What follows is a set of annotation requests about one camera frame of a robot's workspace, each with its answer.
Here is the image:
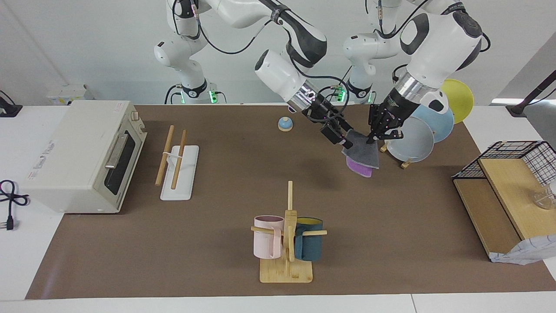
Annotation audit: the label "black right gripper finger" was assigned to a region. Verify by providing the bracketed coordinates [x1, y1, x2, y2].
[320, 123, 346, 146]
[334, 118, 355, 136]

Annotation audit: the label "purple and grey towel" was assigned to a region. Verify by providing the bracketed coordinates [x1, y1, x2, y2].
[341, 129, 380, 178]

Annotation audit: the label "wooden plate rack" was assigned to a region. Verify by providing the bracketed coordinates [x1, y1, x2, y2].
[380, 143, 414, 170]

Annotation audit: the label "white towel rack wooden bars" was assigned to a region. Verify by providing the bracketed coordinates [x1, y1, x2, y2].
[155, 125, 200, 201]

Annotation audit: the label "grey plate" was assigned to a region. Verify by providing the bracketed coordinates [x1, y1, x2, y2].
[386, 116, 435, 163]

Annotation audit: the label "light blue plate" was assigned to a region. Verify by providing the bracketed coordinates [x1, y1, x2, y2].
[410, 104, 455, 143]

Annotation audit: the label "yellow plate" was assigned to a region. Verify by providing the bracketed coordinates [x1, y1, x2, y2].
[440, 79, 475, 125]

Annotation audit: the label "dark teal mug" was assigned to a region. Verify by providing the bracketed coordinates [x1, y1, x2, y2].
[295, 217, 324, 262]

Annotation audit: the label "brown table mat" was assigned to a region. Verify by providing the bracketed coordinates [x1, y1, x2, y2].
[25, 104, 556, 300]

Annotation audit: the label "pink mug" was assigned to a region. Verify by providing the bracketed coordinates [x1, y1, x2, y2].
[254, 215, 285, 260]

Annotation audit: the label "wooden mug tree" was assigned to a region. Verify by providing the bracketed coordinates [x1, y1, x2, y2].
[251, 181, 328, 284]

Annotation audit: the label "clear glass flask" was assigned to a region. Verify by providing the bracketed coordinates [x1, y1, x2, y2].
[533, 178, 556, 210]

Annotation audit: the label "white patterned cloth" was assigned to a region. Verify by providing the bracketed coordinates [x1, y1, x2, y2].
[490, 235, 556, 266]

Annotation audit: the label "beige toaster oven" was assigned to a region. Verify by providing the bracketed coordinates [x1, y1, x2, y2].
[23, 100, 148, 214]

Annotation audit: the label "white power strip box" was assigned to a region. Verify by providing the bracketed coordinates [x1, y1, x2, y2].
[46, 83, 94, 106]

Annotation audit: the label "black desk clamp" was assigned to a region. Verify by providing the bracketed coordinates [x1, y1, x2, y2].
[0, 90, 23, 118]

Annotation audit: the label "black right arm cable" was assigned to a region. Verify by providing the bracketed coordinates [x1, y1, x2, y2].
[172, 0, 351, 116]

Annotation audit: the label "wooden shelf with wire basket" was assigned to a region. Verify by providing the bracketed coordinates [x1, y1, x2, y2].
[452, 140, 556, 261]

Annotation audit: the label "black power cord with plug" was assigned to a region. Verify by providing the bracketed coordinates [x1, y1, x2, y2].
[0, 180, 30, 231]

